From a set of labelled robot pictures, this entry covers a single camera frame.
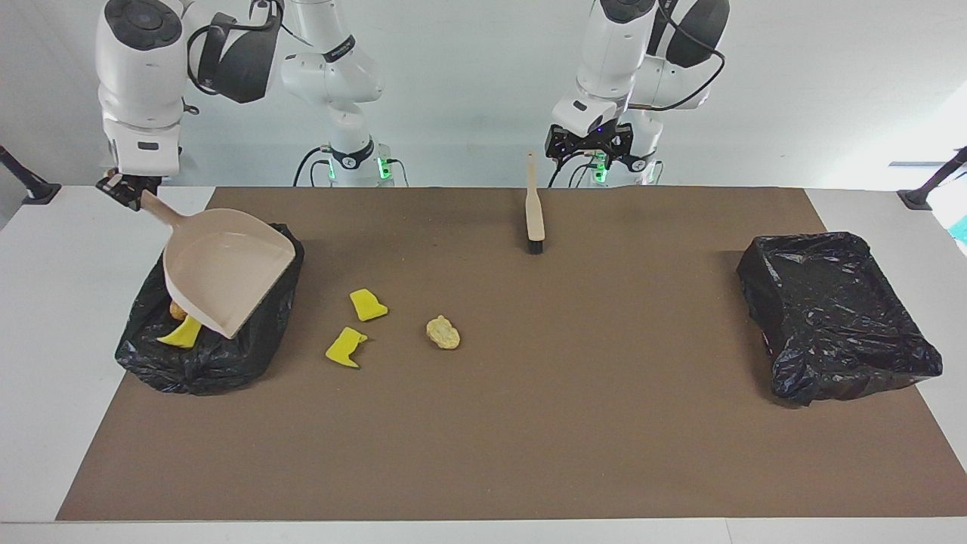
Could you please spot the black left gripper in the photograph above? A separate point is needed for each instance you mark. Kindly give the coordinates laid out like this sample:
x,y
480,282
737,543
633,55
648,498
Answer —
x,y
589,138

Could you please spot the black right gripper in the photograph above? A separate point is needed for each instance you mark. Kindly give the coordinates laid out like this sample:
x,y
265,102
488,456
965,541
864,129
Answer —
x,y
140,183

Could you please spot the beige brush with black bristles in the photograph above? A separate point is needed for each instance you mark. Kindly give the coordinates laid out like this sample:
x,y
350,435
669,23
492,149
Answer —
x,y
535,219

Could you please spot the beige plastic dustpan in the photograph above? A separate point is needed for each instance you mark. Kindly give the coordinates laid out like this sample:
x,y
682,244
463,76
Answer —
x,y
227,264

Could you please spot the brown oval bread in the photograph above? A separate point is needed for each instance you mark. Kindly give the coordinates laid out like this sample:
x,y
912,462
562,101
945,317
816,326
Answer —
x,y
177,310

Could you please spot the yellow sponge piece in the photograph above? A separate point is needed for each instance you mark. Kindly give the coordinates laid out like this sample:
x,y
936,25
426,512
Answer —
x,y
368,304
181,332
344,349

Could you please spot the pale round bread lump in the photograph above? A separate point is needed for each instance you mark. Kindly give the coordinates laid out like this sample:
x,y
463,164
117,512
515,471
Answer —
x,y
443,332

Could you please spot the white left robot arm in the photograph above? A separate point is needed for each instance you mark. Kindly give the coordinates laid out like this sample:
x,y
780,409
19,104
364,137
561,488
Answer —
x,y
612,53

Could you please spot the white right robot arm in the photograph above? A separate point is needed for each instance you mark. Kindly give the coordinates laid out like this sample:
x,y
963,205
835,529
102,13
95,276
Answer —
x,y
143,75

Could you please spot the tall bin with black bag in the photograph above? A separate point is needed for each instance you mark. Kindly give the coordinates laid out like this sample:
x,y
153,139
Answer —
x,y
249,347

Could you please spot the low bin with black bag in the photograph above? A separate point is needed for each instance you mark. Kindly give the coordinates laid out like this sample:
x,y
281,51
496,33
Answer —
x,y
831,317

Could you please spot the brown table mat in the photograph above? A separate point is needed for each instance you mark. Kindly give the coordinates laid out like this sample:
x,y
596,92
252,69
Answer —
x,y
453,468

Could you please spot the teal object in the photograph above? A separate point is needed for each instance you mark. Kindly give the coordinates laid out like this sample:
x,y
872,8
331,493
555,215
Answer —
x,y
961,230

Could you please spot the black camera stand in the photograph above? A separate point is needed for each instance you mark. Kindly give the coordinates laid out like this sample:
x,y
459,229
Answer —
x,y
925,193
30,185

